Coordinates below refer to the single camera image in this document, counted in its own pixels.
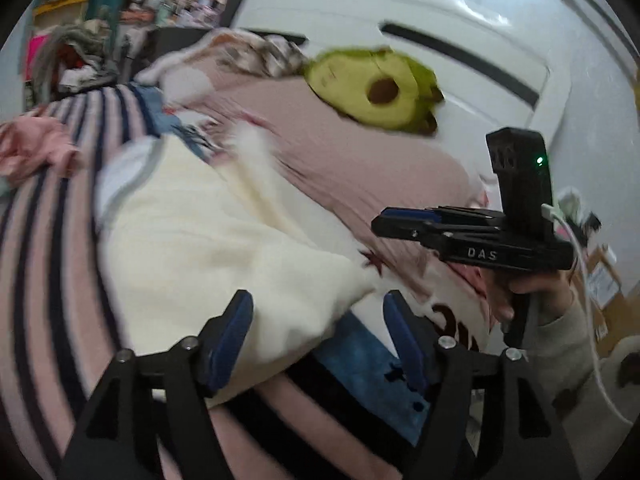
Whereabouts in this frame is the pink garment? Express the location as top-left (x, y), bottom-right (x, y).
top-left (0, 116), bottom-right (86, 183)

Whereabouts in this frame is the white cable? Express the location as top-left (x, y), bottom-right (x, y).
top-left (541, 204), bottom-right (637, 427)

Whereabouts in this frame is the striped printed blanket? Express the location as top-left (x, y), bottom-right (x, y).
top-left (0, 82), bottom-right (501, 480)

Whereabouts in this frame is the green avocado plush toy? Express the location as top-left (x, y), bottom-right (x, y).
top-left (302, 47), bottom-right (446, 136)

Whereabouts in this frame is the cream garment with white collar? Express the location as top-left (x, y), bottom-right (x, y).
top-left (92, 137), bottom-right (381, 408)

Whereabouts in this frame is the bright pink bag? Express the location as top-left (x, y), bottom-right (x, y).
top-left (27, 35), bottom-right (46, 68)

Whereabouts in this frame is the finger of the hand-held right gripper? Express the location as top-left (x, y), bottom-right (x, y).
top-left (371, 215), bottom-right (451, 253)
top-left (382, 206), bottom-right (507, 226)

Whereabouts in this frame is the cardboard box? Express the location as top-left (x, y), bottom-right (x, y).
top-left (582, 245), bottom-right (626, 311)

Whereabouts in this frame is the floral patterned cloth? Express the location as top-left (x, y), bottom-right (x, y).
top-left (240, 35), bottom-right (316, 78)

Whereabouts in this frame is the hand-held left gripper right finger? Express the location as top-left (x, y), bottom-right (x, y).
top-left (382, 290), bottom-right (581, 480)

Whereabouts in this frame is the yellow shelf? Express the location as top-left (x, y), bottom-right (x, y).
top-left (32, 0), bottom-right (91, 26)

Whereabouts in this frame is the grey clothing pile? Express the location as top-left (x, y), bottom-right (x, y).
top-left (30, 22), bottom-right (108, 91)

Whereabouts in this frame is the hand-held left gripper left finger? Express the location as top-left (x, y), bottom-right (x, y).
top-left (59, 289), bottom-right (255, 480)

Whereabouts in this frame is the white bed headboard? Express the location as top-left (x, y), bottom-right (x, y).
top-left (232, 0), bottom-right (640, 241)

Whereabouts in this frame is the person's right hand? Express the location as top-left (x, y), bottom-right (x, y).
top-left (487, 267), bottom-right (575, 326)

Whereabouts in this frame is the large pink pillow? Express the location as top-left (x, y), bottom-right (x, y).
top-left (165, 67), bottom-right (481, 286)

